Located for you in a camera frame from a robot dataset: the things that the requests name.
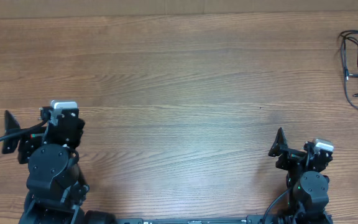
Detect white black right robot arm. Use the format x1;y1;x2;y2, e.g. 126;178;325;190
261;128;334;224

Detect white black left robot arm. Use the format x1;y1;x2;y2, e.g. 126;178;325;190
2;106;117;224

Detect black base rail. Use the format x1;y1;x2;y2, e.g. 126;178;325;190
116;215;263;224

